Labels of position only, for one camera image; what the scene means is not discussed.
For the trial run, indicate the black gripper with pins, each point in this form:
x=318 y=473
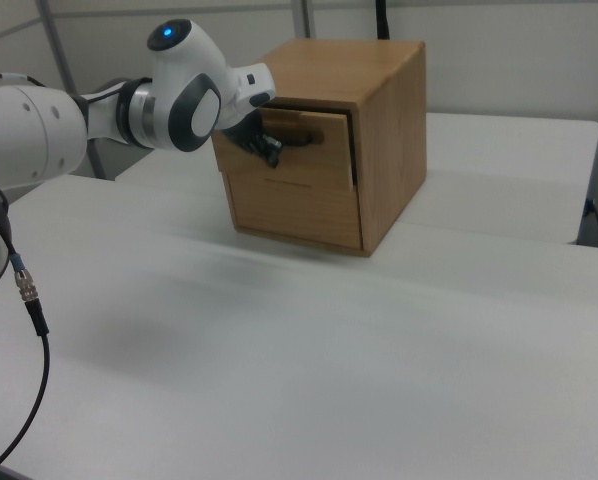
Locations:
x=241 y=132

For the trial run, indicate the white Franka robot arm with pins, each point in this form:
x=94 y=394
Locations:
x=34 y=130

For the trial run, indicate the wooden drawer cabinet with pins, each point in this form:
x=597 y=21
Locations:
x=394 y=150

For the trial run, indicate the grey metal frame post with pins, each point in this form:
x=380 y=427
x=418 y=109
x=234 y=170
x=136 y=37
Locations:
x=301 y=17

